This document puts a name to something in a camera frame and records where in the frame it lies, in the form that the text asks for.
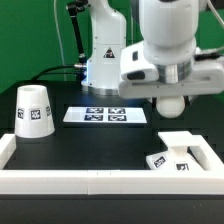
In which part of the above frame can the white marker plate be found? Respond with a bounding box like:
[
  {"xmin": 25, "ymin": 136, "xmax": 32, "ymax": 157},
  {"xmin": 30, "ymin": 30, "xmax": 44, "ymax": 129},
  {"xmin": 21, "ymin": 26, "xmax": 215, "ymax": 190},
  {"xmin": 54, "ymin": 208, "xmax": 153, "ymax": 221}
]
[{"xmin": 63, "ymin": 107, "xmax": 147, "ymax": 124}]

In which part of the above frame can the white lamp shade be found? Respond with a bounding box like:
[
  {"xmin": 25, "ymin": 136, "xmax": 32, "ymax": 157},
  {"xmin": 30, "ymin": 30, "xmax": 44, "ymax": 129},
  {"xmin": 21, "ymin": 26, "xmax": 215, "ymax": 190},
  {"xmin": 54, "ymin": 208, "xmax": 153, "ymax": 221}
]
[{"xmin": 15, "ymin": 85, "xmax": 55, "ymax": 138}]

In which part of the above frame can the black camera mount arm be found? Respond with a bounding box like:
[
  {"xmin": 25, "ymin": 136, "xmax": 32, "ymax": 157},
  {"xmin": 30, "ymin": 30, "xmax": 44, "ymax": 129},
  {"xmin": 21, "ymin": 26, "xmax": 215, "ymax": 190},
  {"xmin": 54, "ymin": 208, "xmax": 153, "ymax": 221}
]
[{"xmin": 66, "ymin": 0, "xmax": 88, "ymax": 67}]

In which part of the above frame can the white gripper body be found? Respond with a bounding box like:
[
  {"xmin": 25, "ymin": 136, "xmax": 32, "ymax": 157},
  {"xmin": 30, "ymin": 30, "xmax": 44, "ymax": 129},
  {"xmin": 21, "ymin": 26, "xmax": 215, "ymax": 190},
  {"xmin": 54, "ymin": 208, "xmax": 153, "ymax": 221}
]
[{"xmin": 118, "ymin": 59, "xmax": 224, "ymax": 99}]

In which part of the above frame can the white lamp bulb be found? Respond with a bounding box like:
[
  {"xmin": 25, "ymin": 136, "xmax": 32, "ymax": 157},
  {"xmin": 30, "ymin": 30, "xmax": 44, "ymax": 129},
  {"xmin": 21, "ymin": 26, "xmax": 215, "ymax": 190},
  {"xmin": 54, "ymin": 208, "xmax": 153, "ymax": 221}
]
[{"xmin": 156, "ymin": 96, "xmax": 185, "ymax": 118}]

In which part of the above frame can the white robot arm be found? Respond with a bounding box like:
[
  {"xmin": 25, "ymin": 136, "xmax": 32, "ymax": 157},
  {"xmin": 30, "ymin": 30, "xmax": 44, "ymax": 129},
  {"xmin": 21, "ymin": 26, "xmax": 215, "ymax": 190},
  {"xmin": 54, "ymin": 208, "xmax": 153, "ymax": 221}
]
[{"xmin": 82, "ymin": 0, "xmax": 224, "ymax": 99}]

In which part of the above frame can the black cable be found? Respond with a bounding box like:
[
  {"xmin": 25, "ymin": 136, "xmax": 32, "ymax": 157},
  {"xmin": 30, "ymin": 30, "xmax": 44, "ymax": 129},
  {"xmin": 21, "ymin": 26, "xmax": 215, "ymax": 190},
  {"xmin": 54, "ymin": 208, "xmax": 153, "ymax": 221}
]
[{"xmin": 30, "ymin": 65, "xmax": 88, "ymax": 82}]

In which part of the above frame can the white U-shaped frame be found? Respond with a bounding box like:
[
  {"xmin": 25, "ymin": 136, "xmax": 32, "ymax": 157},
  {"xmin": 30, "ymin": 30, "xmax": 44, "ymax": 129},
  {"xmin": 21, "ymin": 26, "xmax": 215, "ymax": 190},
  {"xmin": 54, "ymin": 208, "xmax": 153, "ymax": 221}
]
[{"xmin": 0, "ymin": 134, "xmax": 224, "ymax": 195}]

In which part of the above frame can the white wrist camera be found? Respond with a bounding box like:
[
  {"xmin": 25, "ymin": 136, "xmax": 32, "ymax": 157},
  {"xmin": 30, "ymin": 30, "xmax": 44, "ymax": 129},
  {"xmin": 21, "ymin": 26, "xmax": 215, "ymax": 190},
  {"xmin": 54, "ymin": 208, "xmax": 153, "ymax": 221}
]
[{"xmin": 120, "ymin": 42, "xmax": 159, "ymax": 82}]

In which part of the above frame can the white lamp base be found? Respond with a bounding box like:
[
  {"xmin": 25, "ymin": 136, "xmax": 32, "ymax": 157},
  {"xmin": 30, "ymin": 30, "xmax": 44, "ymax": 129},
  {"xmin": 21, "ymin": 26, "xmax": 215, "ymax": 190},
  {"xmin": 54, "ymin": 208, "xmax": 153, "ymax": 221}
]
[{"xmin": 146, "ymin": 131, "xmax": 203, "ymax": 171}]

